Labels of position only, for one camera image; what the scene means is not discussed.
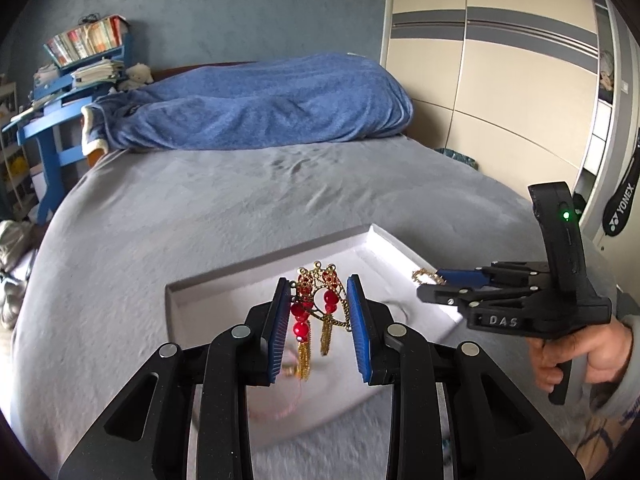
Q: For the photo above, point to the black racket bag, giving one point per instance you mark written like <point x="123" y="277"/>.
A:
<point x="622" y="195"/>

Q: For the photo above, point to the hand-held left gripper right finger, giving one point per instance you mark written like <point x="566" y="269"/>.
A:
<point x="358" y="332"/>

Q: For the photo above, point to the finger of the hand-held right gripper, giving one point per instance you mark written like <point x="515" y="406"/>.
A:
<point x="457" y="276"/>
<point x="450" y="294"/>

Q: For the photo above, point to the red and gold hair ornament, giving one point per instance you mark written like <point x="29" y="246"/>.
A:
<point x="320" y="305"/>

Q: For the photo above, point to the white cardboard tray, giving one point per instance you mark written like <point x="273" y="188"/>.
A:
<point x="385" y="270"/>

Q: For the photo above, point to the blue wooden chair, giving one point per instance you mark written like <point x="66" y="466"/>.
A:
<point x="47" y="135"/>

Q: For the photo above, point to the person's patterned trouser leg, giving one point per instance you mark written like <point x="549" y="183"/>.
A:
<point x="607" y="447"/>

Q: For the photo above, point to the person's right hand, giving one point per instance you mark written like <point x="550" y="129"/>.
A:
<point x="597" y="350"/>

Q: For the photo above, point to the grey crumpled cloth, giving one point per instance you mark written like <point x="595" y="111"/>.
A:
<point x="15" y="270"/>

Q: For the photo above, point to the blue fleece blanket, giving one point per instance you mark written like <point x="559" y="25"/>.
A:
<point x="260" y="105"/>

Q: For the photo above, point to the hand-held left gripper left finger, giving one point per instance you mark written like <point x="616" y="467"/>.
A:
<point x="278" y="332"/>

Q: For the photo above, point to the person's right forearm grey sleeve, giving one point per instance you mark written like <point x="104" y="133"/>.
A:
<point x="625" y="305"/>

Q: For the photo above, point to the blue wooden shelf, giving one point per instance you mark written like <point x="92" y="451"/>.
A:
<point x="85" y="67"/>

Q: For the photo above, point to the stack of papers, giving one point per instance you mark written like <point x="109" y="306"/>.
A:
<point x="97" y="71"/>

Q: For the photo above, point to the row of books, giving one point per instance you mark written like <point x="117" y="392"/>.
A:
<point x="85" y="40"/>

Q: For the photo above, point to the teal patterned box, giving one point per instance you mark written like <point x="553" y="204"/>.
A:
<point x="457" y="156"/>

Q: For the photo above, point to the white plush toy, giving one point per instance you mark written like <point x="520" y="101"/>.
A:
<point x="139" y="75"/>

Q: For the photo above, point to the bed with grey sheet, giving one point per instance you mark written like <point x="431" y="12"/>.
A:
<point x="225" y="200"/>

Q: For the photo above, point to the beige wardrobe with grey stripes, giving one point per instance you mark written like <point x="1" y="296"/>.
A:
<point x="490" y="75"/>

